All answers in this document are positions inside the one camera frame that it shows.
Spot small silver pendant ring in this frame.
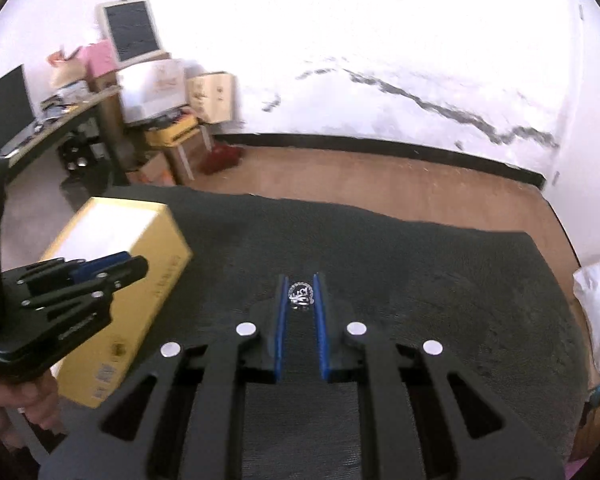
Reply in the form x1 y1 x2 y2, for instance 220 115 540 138
287 282 315 311

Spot yellow jewelry box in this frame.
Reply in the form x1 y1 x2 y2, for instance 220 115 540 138
40 195 194 410

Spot person's left hand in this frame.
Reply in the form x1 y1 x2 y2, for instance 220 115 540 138
0 370 59 437

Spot yellow box on stool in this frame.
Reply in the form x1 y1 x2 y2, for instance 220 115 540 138
144 114 199 148

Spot dark patterned table mat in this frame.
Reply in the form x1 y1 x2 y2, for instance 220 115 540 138
54 184 589 480

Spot red cloth on floor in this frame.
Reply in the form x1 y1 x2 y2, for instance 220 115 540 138
198 143 244 174

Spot dark wooden desk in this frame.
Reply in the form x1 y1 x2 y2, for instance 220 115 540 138
6 84 130 185

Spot black monitor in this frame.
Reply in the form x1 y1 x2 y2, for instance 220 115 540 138
0 65 34 151

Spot white paper shopping bag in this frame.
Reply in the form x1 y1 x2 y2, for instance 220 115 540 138
117 58 186 125

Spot tan cardboard box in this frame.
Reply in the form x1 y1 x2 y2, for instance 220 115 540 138
186 72 235 125

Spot pink box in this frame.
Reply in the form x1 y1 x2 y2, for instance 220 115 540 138
76 39 117 79

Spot framed blackboard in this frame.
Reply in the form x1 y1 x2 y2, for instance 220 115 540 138
96 0 164 70

